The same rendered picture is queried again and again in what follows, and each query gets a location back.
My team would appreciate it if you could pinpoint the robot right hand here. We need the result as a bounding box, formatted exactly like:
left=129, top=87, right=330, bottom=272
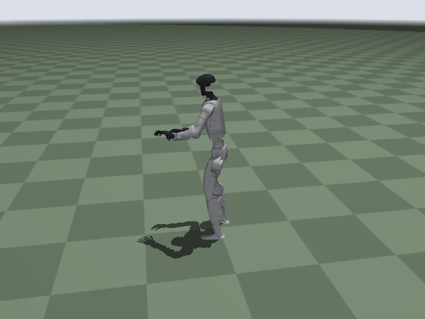
left=166, top=128, right=189, bottom=141

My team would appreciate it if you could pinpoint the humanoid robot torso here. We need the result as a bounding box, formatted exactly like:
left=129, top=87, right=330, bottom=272
left=202, top=96, right=228, bottom=161

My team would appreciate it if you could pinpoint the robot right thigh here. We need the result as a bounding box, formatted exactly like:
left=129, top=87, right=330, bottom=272
left=211, top=156, right=224, bottom=195

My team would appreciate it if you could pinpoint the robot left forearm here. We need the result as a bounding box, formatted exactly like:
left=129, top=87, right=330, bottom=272
left=171, top=128, right=195, bottom=141

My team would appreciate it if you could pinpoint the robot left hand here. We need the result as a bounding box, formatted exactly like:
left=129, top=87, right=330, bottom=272
left=154, top=130, right=175, bottom=139

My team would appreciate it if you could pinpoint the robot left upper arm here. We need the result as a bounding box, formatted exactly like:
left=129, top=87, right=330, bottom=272
left=190, top=104, right=214, bottom=139

